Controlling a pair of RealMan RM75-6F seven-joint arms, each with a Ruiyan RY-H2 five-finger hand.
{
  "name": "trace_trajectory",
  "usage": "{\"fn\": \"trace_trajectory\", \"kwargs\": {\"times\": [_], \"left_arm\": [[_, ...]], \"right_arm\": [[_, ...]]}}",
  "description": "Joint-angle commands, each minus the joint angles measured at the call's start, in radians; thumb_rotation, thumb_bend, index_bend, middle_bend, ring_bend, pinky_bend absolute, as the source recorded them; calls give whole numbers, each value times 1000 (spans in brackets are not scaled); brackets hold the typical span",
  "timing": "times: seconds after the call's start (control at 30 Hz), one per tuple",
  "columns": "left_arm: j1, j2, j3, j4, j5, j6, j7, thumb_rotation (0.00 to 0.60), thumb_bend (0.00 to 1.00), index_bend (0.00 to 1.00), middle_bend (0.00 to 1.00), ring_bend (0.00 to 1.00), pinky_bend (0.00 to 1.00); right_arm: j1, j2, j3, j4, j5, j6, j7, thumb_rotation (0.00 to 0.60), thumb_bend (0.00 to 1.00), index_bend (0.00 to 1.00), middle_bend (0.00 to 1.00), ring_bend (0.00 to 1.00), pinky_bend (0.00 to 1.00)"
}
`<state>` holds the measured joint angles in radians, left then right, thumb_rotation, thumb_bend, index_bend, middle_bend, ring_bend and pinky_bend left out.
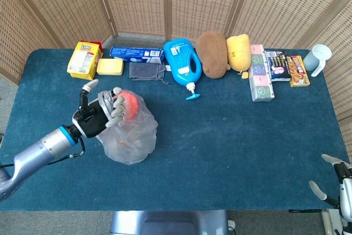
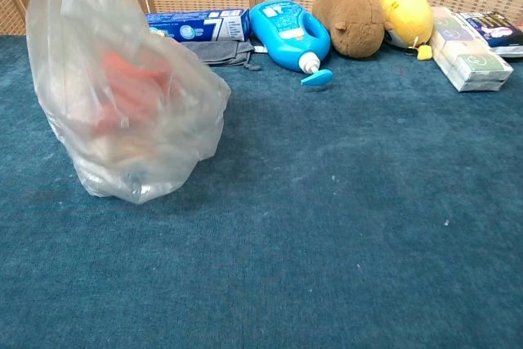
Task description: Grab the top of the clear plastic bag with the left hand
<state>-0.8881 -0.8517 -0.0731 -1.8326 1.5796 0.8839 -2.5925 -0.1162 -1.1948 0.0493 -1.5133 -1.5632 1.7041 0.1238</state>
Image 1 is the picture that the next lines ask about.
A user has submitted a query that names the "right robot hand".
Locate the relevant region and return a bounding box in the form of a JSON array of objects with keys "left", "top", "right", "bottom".
[{"left": 308, "top": 154, "right": 352, "bottom": 219}]

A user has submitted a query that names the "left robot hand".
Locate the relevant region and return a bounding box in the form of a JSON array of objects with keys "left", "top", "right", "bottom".
[{"left": 71, "top": 79, "right": 130, "bottom": 139}]

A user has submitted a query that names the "clear plastic shopping bag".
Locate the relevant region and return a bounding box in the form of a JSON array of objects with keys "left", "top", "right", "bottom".
[{"left": 96, "top": 89, "right": 159, "bottom": 166}]

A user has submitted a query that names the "red round object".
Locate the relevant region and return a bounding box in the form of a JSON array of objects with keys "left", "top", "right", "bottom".
[{"left": 117, "top": 89, "right": 138, "bottom": 120}]

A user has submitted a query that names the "yellow sponge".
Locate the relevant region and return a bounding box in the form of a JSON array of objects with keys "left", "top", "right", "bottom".
[{"left": 96, "top": 58, "right": 124, "bottom": 76}]

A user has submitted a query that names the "yellow snack box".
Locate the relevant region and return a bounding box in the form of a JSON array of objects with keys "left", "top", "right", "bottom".
[{"left": 67, "top": 41, "right": 104, "bottom": 81}]

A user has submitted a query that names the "grey folded cloth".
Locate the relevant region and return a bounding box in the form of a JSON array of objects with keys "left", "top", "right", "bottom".
[{"left": 129, "top": 62, "right": 170, "bottom": 85}]

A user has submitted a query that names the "blue toothpaste box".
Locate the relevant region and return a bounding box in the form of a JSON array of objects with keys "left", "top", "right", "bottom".
[{"left": 109, "top": 46, "right": 165, "bottom": 65}]

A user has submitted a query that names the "blue pump detergent bottle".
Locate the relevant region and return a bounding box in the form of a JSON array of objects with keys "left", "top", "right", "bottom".
[{"left": 163, "top": 38, "right": 204, "bottom": 101}]

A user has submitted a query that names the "grey robot torso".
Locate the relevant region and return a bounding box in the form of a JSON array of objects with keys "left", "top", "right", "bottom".
[{"left": 109, "top": 210, "right": 229, "bottom": 235}]

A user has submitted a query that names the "yellow red curry box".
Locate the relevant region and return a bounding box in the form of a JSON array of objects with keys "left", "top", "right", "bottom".
[{"left": 285, "top": 55, "right": 311, "bottom": 88}]

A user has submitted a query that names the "blue carpet table cover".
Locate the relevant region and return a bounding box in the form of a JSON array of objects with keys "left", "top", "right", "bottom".
[{"left": 0, "top": 48, "right": 350, "bottom": 211}]

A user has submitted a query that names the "pale blue measuring cup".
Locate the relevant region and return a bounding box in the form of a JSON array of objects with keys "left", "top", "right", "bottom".
[{"left": 304, "top": 44, "right": 333, "bottom": 78}]

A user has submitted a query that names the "brown capybara plush toy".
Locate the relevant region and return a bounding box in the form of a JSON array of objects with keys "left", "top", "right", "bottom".
[{"left": 195, "top": 31, "right": 231, "bottom": 79}]

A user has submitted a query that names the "pastel tissue pack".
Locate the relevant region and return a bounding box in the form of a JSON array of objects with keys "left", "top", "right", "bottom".
[{"left": 249, "top": 44, "right": 276, "bottom": 102}]

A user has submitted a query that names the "dark blue snack packet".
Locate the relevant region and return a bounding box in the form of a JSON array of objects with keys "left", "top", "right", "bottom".
[{"left": 265, "top": 50, "right": 292, "bottom": 82}]

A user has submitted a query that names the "yellow plush toy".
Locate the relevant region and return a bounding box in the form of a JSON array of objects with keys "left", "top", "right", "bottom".
[{"left": 225, "top": 34, "right": 252, "bottom": 79}]

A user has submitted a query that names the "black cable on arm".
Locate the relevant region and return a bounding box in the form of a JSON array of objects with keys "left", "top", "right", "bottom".
[{"left": 0, "top": 135, "right": 86, "bottom": 168}]

